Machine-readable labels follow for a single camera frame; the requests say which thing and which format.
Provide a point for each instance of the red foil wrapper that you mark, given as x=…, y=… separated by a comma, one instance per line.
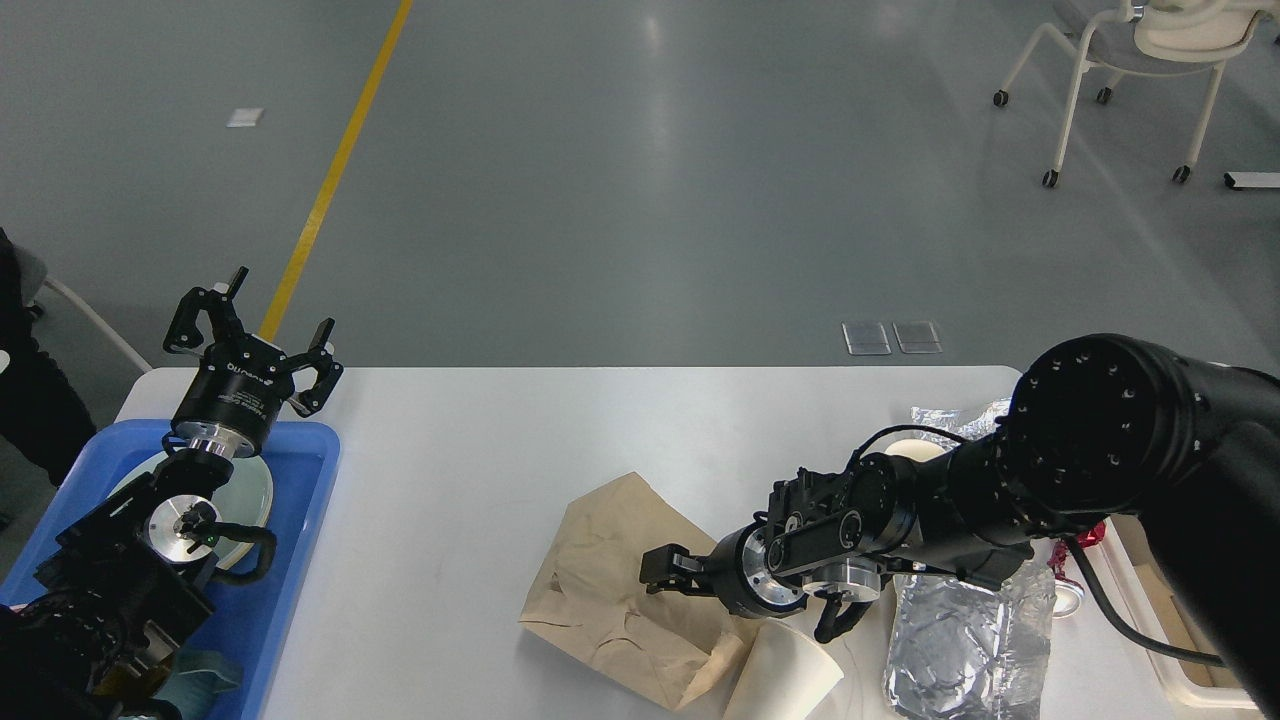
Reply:
x=1085, y=545

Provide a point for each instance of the crumpled aluminium foil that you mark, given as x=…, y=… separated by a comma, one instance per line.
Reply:
x=969, y=422

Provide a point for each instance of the teal mug yellow inside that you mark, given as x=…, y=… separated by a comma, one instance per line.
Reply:
x=185, y=686

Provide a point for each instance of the white table leg base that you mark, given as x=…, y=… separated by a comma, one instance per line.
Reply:
x=1243, y=180

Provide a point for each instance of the floor socket plate left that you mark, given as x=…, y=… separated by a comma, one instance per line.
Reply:
x=866, y=339

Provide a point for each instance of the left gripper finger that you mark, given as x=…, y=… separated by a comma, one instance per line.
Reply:
x=306, y=381
x=205, y=317

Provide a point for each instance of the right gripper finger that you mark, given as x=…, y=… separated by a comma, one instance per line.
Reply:
x=673, y=568

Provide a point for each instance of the white paper cup lying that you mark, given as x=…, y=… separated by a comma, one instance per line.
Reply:
x=786, y=676

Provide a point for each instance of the floor socket plate right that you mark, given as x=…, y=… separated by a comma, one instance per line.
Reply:
x=920, y=337

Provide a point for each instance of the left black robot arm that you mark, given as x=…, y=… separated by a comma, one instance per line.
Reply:
x=196, y=535

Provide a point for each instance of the white office chair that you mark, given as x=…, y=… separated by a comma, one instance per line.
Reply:
x=1153, y=39

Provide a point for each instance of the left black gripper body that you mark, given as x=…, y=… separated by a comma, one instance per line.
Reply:
x=236, y=396

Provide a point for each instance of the cardboard piece in bin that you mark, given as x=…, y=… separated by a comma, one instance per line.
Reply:
x=1177, y=634

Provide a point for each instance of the blue plastic tray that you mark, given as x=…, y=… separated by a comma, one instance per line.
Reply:
x=250, y=623

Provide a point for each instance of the floor socket plate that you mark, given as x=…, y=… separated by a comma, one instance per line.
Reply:
x=866, y=339
x=920, y=337

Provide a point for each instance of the brown paper bag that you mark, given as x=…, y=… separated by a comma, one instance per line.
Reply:
x=588, y=601

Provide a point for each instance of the chair at left edge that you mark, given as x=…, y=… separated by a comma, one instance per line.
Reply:
x=33, y=282

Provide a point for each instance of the white paper cup upright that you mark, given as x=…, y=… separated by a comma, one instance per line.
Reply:
x=917, y=450

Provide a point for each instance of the green plate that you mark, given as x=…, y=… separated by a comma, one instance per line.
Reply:
x=247, y=499

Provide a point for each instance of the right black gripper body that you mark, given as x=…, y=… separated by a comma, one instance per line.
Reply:
x=737, y=573

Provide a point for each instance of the foil tray container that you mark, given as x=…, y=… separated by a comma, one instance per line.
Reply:
x=958, y=651

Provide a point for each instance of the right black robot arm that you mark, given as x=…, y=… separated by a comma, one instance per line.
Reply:
x=1101, y=425

